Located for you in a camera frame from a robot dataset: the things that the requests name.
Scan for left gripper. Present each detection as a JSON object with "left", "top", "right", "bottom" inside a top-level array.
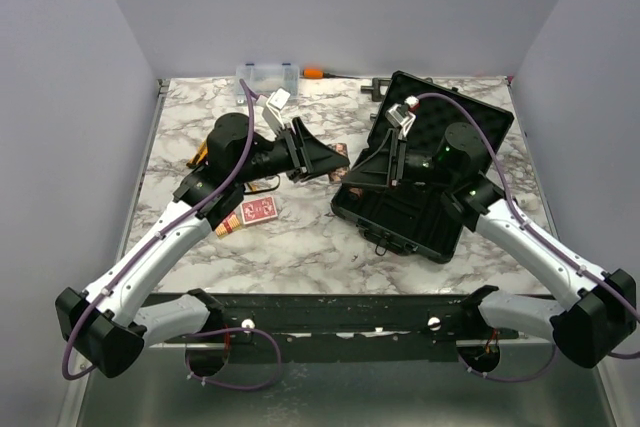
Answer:
[{"left": 235, "top": 117, "right": 350, "bottom": 185}]

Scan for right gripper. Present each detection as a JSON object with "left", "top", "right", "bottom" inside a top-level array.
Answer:
[{"left": 342, "top": 129, "right": 457, "bottom": 194}]

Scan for orange blue chip roll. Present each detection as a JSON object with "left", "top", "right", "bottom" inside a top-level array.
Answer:
[{"left": 327, "top": 143, "right": 350, "bottom": 183}]

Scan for orange black chip roll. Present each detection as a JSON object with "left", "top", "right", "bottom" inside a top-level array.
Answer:
[{"left": 349, "top": 188, "right": 363, "bottom": 200}]

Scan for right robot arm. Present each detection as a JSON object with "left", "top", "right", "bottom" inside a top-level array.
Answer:
[{"left": 343, "top": 122, "right": 637, "bottom": 368}]

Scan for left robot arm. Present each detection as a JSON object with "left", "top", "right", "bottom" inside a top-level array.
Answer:
[{"left": 55, "top": 113, "right": 349, "bottom": 378}]

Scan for black poker set case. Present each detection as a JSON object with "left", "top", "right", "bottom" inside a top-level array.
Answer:
[{"left": 331, "top": 71, "right": 514, "bottom": 264}]

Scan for Texas Hold'em card box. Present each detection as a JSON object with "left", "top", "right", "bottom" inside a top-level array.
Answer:
[{"left": 215, "top": 212, "right": 243, "bottom": 238}]

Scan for yellow black pliers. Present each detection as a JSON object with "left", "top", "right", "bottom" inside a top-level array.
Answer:
[{"left": 245, "top": 183, "right": 280, "bottom": 196}]

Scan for red backed card deck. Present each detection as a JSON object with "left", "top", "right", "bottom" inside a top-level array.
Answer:
[{"left": 240, "top": 196, "right": 279, "bottom": 226}]

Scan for clear plastic organizer box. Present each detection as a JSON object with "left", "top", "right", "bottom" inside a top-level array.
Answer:
[{"left": 234, "top": 63, "right": 301, "bottom": 105}]

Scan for yellow utility knife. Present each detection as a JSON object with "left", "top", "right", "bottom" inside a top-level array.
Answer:
[{"left": 186, "top": 142, "right": 208, "bottom": 169}]

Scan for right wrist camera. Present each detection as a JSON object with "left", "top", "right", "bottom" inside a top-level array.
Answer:
[{"left": 385, "top": 96, "right": 420, "bottom": 140}]

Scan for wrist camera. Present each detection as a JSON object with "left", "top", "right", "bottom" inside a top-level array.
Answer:
[
  {"left": 257, "top": 88, "right": 291, "bottom": 134},
  {"left": 385, "top": 96, "right": 420, "bottom": 140}
]

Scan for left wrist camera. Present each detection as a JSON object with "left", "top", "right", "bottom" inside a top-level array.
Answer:
[{"left": 257, "top": 88, "right": 291, "bottom": 134}]

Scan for black T-handle tool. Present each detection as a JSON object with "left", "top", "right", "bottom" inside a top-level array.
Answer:
[{"left": 360, "top": 77, "right": 391, "bottom": 102}]

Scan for orange handled screwdriver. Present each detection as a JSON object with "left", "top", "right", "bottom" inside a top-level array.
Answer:
[{"left": 301, "top": 68, "right": 357, "bottom": 80}]

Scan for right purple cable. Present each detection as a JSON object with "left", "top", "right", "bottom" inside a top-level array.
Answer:
[{"left": 409, "top": 92, "right": 640, "bottom": 382}]

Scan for purple cable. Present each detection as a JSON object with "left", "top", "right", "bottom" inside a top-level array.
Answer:
[
  {"left": 409, "top": 92, "right": 640, "bottom": 382},
  {"left": 60, "top": 79, "right": 284, "bottom": 392}
]

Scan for black mounting rail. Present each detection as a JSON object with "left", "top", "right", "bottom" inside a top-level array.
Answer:
[{"left": 213, "top": 294, "right": 492, "bottom": 363}]

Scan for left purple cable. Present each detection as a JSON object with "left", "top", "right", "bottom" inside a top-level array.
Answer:
[{"left": 60, "top": 79, "right": 284, "bottom": 392}]

